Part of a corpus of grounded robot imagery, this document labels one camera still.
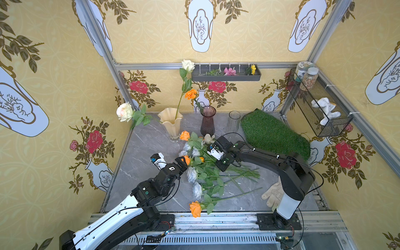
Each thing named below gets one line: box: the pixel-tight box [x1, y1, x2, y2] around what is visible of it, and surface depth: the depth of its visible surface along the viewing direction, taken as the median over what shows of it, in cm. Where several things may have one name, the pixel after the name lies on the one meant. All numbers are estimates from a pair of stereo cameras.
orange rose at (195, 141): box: [180, 130, 218, 163], surface depth 94 cm
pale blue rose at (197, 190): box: [192, 181, 203, 200], surface depth 81 cm
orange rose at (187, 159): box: [180, 155, 192, 166], surface depth 89 cm
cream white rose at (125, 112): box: [116, 101, 164, 130], surface depth 65 cm
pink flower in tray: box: [223, 66, 237, 76], surface depth 90 cm
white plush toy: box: [311, 97, 342, 126], surface depth 73 cm
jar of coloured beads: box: [301, 67, 319, 92], surface depth 82 cm
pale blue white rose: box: [182, 142, 192, 152], surface depth 99 cm
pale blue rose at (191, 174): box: [186, 166, 198, 183], surface depth 83 cm
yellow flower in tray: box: [251, 64, 257, 76], surface depth 90 cm
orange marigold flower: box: [184, 88, 204, 114], surface depth 85 cm
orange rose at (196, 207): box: [189, 186, 263, 218], surface depth 77 cm
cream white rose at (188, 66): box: [175, 59, 196, 120], surface depth 87 cm
